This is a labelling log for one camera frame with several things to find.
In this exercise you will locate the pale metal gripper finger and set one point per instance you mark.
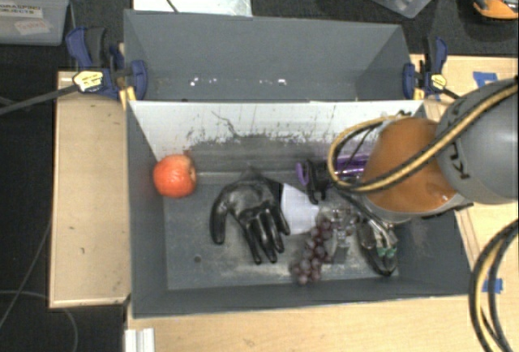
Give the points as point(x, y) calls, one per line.
point(344, 222)
point(342, 251)

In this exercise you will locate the purple grape bunch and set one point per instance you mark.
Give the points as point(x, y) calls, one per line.
point(312, 257)

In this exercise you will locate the purple and black spray bottle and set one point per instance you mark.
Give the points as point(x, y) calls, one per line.
point(316, 178)

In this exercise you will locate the black glove with white cuff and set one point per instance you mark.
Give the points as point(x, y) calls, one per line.
point(243, 204)

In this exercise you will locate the orange-red apple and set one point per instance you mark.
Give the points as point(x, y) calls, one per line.
point(174, 177)

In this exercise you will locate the grey metal bin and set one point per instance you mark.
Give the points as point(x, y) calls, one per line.
point(251, 54)

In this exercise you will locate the pale wood board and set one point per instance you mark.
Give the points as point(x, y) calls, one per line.
point(89, 188)

